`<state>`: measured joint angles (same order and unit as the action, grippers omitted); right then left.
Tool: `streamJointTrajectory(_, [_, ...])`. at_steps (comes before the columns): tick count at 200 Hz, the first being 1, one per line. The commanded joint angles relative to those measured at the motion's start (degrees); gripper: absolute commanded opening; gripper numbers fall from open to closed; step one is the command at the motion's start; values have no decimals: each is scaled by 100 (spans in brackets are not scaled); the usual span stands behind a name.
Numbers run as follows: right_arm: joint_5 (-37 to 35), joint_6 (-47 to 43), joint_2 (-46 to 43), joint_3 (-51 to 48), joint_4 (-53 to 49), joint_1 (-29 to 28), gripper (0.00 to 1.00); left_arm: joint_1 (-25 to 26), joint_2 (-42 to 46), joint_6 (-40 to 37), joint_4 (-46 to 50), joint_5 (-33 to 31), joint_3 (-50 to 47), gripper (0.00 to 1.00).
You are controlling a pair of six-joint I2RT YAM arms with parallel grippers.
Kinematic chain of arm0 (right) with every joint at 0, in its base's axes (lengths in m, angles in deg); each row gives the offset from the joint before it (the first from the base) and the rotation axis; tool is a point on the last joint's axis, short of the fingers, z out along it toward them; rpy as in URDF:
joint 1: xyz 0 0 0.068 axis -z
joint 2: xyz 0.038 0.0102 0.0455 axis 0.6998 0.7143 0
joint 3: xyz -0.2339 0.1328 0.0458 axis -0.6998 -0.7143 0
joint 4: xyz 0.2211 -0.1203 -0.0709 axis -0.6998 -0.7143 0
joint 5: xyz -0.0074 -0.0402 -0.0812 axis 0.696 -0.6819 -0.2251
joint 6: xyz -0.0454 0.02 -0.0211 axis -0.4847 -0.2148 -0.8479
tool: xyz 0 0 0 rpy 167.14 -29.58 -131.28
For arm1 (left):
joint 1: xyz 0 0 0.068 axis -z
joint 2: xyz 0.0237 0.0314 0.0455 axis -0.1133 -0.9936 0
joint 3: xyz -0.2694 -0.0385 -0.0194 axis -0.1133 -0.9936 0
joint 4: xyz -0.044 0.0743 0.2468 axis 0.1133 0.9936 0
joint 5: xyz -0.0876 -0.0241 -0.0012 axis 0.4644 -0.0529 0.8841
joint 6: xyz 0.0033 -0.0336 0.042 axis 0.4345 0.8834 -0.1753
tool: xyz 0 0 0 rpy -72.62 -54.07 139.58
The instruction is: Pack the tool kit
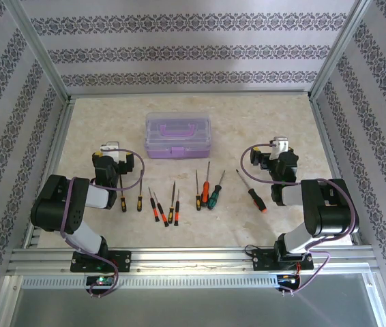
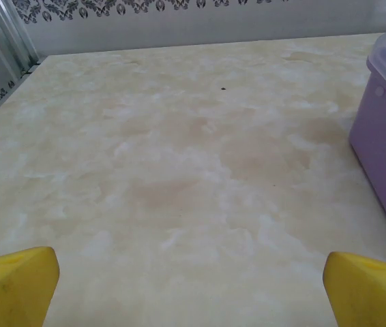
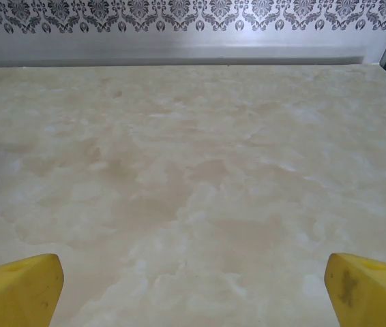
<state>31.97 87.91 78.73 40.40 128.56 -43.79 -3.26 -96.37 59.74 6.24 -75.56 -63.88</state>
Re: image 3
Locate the aluminium rear frame rail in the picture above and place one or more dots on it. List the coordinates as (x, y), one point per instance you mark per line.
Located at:
(179, 54)

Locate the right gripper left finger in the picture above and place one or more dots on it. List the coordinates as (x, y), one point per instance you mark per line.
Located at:
(15, 293)

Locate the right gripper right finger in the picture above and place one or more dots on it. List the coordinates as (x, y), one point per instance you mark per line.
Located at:
(373, 296)

